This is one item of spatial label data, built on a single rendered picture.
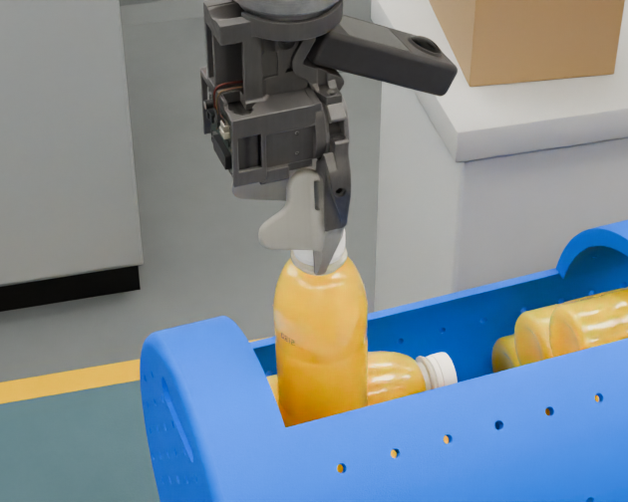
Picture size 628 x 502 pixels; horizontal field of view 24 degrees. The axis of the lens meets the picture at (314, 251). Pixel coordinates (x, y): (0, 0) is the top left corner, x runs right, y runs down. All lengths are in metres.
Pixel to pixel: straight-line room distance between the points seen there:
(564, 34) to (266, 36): 0.71
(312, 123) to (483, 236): 0.69
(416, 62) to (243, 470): 0.32
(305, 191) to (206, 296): 2.11
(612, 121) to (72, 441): 1.51
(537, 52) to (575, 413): 0.55
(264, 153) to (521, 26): 0.66
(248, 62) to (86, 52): 1.82
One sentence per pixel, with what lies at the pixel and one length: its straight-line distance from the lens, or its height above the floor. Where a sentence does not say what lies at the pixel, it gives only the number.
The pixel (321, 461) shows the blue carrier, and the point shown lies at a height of 1.20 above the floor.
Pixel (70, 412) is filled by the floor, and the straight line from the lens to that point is 2.86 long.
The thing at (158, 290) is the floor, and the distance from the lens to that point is 3.11.
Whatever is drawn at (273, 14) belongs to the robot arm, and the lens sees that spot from 0.90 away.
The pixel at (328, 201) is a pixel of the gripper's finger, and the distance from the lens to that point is 0.98.
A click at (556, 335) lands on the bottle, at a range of 1.26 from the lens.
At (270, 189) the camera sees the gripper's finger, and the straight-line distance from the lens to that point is 1.05.
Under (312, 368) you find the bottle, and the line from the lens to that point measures 1.09.
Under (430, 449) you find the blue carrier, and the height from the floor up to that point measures 1.19.
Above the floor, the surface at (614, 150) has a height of 1.09.
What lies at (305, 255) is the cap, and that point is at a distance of 1.04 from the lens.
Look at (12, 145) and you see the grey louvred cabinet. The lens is 2.83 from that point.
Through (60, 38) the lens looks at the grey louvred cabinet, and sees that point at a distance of 2.72.
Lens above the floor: 1.97
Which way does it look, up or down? 38 degrees down
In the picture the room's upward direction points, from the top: straight up
